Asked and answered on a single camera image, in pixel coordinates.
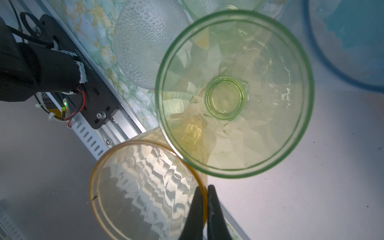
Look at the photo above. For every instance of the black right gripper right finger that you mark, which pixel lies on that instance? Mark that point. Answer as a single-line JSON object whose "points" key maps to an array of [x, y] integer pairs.
{"points": [[217, 228]]}

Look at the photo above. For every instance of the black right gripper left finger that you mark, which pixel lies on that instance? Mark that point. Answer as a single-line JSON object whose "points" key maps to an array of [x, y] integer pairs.
{"points": [[193, 229]]}

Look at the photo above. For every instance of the yellow tall glass front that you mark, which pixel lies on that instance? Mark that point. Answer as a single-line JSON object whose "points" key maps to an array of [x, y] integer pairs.
{"points": [[141, 190]]}

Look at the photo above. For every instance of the green tall glass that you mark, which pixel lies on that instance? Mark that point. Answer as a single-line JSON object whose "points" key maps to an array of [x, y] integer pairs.
{"points": [[234, 94]]}

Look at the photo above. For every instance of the blue clear tall glass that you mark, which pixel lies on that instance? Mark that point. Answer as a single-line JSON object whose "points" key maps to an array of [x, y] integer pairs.
{"points": [[345, 37]]}

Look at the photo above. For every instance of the pink rectangular tray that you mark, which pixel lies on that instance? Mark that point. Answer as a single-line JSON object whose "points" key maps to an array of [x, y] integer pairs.
{"points": [[331, 187]]}

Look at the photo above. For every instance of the short clear dimpled cup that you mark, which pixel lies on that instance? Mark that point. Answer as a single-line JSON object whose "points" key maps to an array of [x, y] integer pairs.
{"points": [[143, 33]]}

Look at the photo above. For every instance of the short green cup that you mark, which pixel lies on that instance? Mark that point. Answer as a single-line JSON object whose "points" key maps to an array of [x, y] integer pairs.
{"points": [[201, 8]]}

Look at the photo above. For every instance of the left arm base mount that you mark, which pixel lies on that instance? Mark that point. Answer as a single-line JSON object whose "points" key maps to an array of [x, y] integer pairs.
{"points": [[101, 104]]}

